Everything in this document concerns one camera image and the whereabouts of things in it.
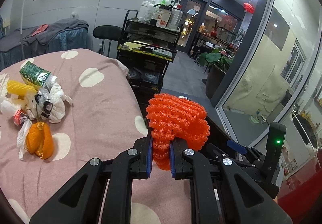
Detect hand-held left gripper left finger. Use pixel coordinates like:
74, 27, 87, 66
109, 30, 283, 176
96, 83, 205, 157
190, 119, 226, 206
29, 136, 154, 224

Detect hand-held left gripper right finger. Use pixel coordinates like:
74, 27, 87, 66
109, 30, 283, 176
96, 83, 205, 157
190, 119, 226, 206
169, 137, 293, 224

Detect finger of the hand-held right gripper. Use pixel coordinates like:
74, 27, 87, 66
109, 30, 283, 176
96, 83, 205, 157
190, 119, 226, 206
203, 142, 228, 161
227, 140, 264, 163

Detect orange foam fruit net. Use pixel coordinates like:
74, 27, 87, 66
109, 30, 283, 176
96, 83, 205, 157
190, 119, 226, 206
146, 93, 210, 171

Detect white tape rolls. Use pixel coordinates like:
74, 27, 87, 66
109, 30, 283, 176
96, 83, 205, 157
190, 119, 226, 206
250, 110, 267, 124

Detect red glossy object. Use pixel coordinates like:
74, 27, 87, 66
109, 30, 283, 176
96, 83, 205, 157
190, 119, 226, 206
275, 157, 322, 224

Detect pink spotted blanket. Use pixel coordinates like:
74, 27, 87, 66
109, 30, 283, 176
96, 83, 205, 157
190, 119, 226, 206
0, 48, 192, 224

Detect potted green plant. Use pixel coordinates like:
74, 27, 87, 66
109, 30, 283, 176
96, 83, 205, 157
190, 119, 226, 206
197, 47, 235, 100

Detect white crumpled tissue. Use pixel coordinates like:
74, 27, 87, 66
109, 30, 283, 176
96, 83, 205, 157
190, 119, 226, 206
47, 76, 74, 124

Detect white power strip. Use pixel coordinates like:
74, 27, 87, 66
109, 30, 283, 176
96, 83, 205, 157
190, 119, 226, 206
144, 47, 173, 58

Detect orange peel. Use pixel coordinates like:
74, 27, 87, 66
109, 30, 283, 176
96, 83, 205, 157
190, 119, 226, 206
26, 122, 55, 160

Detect dark display table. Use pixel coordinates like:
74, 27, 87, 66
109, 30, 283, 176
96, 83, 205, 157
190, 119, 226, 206
193, 25, 240, 62

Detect yellow notepad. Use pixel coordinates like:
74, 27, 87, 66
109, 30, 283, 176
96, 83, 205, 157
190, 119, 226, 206
123, 41, 147, 50

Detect clear plastic wrapper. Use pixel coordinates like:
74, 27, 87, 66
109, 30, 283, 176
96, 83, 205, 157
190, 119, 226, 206
31, 89, 54, 121

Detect black trolley cart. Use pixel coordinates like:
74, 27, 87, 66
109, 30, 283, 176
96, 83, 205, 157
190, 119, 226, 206
116, 10, 182, 105

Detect white plastic bag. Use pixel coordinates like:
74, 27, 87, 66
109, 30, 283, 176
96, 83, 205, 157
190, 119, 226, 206
16, 120, 34, 160

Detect black stool chair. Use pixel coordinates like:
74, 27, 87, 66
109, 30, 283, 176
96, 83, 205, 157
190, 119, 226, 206
93, 25, 123, 59

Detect red and white wrapper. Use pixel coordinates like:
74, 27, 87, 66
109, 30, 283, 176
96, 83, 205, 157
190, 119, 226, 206
13, 110, 30, 126

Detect clear ribbed container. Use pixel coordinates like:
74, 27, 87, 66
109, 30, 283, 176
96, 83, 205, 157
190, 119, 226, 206
168, 7, 182, 31

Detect blue bed skirt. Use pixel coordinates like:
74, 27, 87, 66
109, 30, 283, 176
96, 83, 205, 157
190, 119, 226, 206
0, 27, 88, 71

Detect green drink carton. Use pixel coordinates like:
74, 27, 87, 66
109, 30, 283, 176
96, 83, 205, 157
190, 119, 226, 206
20, 61, 52, 89

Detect yellow foam fruit net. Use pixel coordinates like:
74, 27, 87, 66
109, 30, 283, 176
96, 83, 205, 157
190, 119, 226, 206
6, 80, 37, 96

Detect grey blanket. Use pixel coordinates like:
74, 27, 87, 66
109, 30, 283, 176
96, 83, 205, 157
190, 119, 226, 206
0, 18, 89, 53

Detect red cloth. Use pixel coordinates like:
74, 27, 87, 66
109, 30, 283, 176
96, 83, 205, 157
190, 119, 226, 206
32, 25, 49, 37

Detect white floor lamp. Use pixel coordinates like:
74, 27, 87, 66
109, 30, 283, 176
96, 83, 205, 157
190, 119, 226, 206
20, 0, 38, 60

